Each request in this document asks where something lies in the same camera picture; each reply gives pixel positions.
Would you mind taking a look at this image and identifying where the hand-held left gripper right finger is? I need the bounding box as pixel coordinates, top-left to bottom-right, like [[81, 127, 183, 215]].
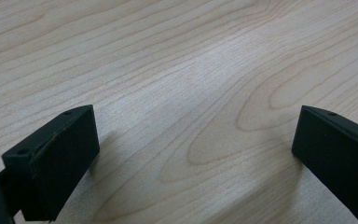
[[291, 105, 358, 223]]

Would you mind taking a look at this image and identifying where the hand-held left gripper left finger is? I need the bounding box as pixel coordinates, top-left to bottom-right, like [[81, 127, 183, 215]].
[[1, 105, 101, 223]]

